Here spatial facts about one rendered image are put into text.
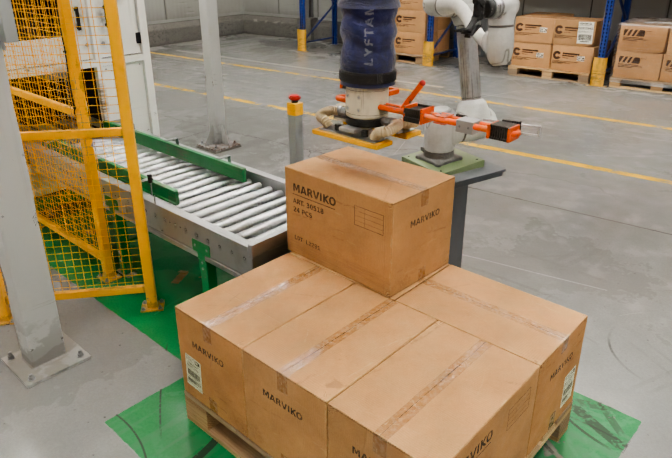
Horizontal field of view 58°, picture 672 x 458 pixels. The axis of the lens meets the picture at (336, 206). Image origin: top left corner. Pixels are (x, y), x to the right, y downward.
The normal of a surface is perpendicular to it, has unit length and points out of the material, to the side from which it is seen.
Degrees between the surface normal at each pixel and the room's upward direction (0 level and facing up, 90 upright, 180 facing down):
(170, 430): 0
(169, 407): 0
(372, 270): 90
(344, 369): 0
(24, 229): 90
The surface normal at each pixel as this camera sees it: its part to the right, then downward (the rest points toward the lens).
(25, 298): 0.74, 0.26
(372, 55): 0.17, 0.11
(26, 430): 0.00, -0.92
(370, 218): -0.69, 0.28
